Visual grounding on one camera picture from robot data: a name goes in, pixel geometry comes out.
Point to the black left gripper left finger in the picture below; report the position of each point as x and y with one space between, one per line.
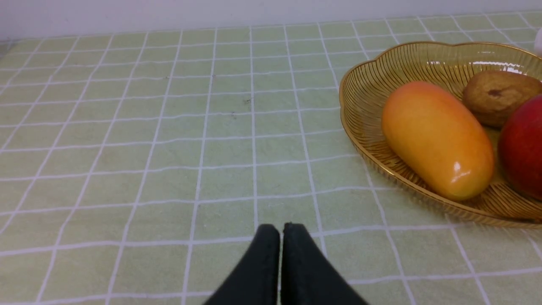
253 281

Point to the amber transparent fruit bowl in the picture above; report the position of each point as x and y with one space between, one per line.
365 87

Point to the green checkered tablecloth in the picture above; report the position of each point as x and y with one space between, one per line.
135 168

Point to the orange yellow mango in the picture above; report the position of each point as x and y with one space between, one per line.
439 139

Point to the brown kiwi fruit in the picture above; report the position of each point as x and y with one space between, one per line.
492 96

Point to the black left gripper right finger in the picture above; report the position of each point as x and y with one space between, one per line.
307 277

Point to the red apple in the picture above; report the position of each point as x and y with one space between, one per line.
520 148

